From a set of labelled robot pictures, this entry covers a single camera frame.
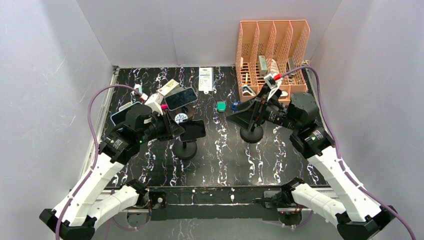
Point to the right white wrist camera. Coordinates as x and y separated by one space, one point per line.
273 84

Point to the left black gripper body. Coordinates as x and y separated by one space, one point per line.
161 127

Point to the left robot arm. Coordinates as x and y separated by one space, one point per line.
79 214

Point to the purple smartphone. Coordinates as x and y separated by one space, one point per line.
194 129

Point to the dark item in organizer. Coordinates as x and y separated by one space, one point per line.
290 66

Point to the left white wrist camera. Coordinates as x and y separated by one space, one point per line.
154 101

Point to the grey item in organizer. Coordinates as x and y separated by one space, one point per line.
262 65

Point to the white item in organizer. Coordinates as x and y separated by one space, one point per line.
274 67

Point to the light blue smartphone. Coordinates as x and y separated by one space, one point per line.
120 116

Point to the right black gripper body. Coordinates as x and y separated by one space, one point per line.
266 110

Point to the blue stapler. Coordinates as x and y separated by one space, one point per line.
234 106

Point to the white blister pack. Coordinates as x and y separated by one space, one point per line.
206 80

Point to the black phone stand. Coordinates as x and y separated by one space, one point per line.
185 150
252 136

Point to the smartphone on back stand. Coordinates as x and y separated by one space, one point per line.
181 98

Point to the white teal clip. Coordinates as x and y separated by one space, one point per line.
137 90

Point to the white cardboard box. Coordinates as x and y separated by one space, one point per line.
168 87

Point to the orange file organizer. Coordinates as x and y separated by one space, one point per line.
275 39

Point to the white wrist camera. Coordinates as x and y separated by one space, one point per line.
154 101
273 84

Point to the white phone stand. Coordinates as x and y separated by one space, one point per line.
126 105

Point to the green small box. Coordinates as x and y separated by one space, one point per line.
221 106

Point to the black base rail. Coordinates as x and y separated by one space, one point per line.
212 202

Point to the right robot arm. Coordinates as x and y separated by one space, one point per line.
355 215

